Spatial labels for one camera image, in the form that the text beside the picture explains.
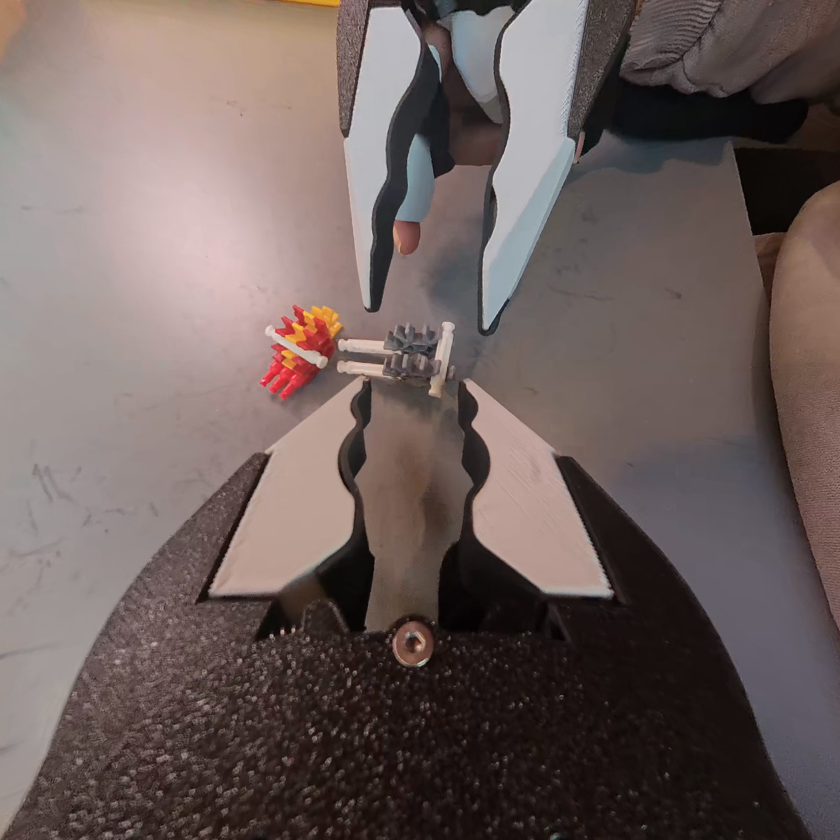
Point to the person's right forearm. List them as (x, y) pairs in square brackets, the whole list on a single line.
[(722, 39)]

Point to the person's right hand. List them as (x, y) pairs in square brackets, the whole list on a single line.
[(472, 141)]

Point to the red and yellow connector stack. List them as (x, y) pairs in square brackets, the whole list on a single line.
[(315, 321)]

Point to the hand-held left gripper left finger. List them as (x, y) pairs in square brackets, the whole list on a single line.
[(289, 518)]

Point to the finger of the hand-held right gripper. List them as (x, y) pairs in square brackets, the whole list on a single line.
[(535, 164), (367, 164)]

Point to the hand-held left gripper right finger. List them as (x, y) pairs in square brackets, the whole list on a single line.
[(538, 518)]

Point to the grey snowflake connector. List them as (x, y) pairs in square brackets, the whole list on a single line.
[(407, 341), (407, 367)]

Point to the person's beige sweatshirt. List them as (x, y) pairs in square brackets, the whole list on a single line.
[(814, 394)]

